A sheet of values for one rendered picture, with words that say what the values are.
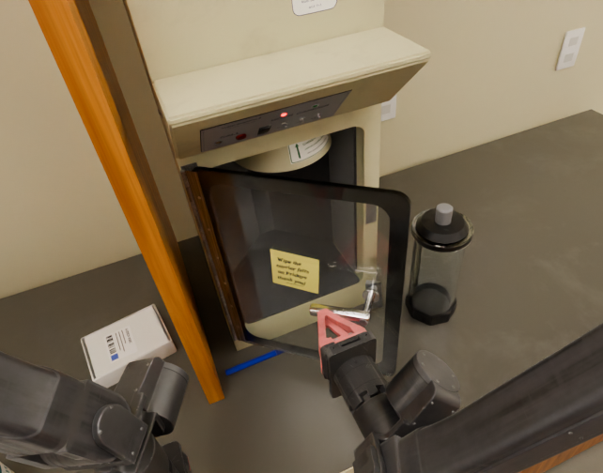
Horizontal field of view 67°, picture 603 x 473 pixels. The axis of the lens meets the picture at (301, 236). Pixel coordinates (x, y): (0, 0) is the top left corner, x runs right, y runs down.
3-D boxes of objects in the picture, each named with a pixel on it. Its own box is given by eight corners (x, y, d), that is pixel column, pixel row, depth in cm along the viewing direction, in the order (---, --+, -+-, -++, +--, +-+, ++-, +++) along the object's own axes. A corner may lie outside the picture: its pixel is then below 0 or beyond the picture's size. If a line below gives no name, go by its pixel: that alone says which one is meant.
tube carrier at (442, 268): (396, 289, 100) (402, 213, 85) (443, 280, 101) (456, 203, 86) (415, 328, 92) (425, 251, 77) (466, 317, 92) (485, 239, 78)
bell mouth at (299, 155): (219, 135, 83) (212, 107, 80) (307, 111, 87) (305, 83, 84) (247, 185, 71) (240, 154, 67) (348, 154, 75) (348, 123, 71)
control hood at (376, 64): (172, 152, 62) (148, 81, 55) (382, 94, 69) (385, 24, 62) (189, 197, 53) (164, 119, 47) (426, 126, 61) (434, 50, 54)
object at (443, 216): (408, 223, 87) (410, 195, 82) (455, 216, 87) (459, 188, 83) (425, 256, 80) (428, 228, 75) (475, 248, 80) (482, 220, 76)
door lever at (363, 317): (319, 293, 71) (317, 282, 69) (380, 301, 67) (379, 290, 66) (309, 320, 67) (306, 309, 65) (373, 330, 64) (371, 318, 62)
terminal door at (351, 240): (239, 337, 89) (187, 164, 63) (395, 374, 80) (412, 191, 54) (238, 341, 89) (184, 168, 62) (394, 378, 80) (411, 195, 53)
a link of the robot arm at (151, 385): (17, 447, 39) (91, 436, 36) (76, 336, 48) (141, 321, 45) (108, 495, 46) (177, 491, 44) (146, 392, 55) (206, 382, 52)
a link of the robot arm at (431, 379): (357, 499, 44) (425, 522, 47) (431, 426, 40) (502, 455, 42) (340, 402, 55) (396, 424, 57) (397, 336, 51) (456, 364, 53)
